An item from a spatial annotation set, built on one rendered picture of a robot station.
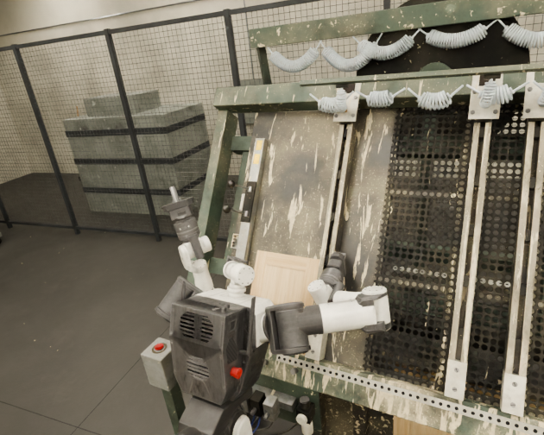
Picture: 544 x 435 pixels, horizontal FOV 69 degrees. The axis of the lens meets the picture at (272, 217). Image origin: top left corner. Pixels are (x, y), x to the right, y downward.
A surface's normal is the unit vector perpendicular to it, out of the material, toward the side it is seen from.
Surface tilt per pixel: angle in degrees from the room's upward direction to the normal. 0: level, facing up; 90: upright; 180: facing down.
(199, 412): 22
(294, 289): 56
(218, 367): 82
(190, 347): 82
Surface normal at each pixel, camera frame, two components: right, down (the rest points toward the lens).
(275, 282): -0.44, -0.18
